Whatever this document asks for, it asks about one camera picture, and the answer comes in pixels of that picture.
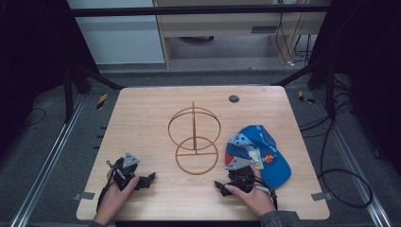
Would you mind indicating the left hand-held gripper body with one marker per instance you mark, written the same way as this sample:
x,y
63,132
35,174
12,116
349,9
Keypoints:
x,y
126,171

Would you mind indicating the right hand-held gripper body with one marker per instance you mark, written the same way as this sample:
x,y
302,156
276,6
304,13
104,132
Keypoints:
x,y
241,176

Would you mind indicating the blue baseball cap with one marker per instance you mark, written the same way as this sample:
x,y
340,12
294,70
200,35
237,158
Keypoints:
x,y
268,148

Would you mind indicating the person's left hand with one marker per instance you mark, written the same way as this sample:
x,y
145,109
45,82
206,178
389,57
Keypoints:
x,y
115,198

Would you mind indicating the person's right hand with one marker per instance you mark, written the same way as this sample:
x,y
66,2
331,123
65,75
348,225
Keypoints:
x,y
258,201

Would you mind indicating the grey tape piece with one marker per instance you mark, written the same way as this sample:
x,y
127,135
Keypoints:
x,y
321,196
84,195

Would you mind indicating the yellow black floor tape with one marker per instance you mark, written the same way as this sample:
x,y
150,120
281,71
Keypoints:
x,y
304,97
101,101

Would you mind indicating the black metal stand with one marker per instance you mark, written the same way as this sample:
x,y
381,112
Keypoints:
x,y
67,94
329,91

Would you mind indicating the white cabinet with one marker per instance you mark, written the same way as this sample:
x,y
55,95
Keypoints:
x,y
119,41

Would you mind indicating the light wooden desk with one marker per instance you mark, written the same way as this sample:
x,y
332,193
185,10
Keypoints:
x,y
220,23

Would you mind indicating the dark curtain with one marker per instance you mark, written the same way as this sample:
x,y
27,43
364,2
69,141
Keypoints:
x,y
369,63
31,47

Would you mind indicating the black horizontal bar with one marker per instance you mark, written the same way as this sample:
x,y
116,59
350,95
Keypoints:
x,y
189,10

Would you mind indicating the aluminium floor rail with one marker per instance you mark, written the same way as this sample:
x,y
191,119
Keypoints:
x,y
356,170
47,164

